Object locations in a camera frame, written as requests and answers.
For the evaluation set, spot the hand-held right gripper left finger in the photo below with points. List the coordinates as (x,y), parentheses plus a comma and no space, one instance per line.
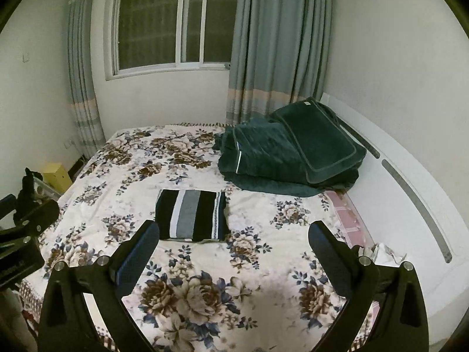
(132,264)

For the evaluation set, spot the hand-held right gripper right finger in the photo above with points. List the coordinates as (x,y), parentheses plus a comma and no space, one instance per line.
(329,264)

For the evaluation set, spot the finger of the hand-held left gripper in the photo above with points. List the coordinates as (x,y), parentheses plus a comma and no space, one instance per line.
(7,204)
(42,214)

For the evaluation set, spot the black grey striped garment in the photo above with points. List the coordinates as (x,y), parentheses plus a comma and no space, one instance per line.
(190,216)

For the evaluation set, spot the black object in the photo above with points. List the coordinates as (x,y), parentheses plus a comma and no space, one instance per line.
(28,183)

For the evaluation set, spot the yellow box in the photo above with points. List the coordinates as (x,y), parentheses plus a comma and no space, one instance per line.
(58,178)

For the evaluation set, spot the pink checked mattress cover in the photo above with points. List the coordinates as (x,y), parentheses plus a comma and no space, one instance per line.
(344,216)

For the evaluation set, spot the floral bed sheet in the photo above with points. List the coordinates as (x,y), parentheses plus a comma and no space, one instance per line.
(205,264)

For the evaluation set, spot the white bed headboard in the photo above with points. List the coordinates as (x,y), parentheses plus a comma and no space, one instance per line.
(403,190)

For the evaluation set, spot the dark green pillow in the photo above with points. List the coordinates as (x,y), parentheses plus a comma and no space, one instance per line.
(322,143)

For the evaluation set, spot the dark green blanket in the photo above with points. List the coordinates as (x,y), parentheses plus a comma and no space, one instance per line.
(256,154)

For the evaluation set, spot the white framed window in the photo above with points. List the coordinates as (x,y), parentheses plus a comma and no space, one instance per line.
(146,25)

